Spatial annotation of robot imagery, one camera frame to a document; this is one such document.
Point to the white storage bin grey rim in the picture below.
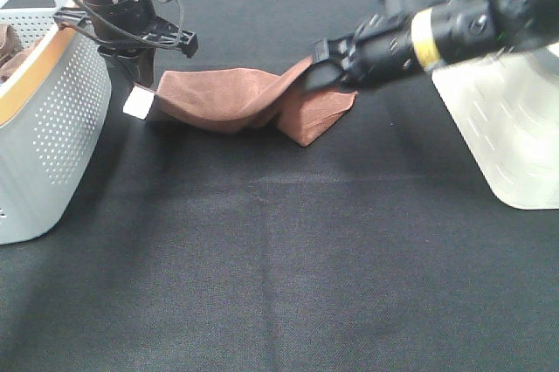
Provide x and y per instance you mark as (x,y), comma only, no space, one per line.
(506,108)

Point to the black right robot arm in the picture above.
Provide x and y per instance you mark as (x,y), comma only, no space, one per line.
(454,31)

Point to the grey perforated laundry basket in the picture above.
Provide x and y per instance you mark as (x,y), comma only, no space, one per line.
(52,111)

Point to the black table cloth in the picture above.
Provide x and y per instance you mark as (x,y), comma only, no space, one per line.
(379,247)

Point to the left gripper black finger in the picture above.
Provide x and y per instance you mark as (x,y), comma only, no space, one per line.
(137,66)

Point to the brown towel in basket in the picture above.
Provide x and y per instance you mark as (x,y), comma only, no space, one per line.
(11,57)

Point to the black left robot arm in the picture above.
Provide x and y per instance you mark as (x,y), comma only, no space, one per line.
(129,15)

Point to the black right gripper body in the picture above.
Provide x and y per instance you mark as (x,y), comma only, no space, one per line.
(378,52)

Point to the brown microfibre towel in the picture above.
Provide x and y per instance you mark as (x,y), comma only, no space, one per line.
(229,101)

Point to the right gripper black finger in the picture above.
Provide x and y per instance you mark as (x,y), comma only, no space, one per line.
(321,77)

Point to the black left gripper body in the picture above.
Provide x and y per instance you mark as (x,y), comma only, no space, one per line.
(159,34)

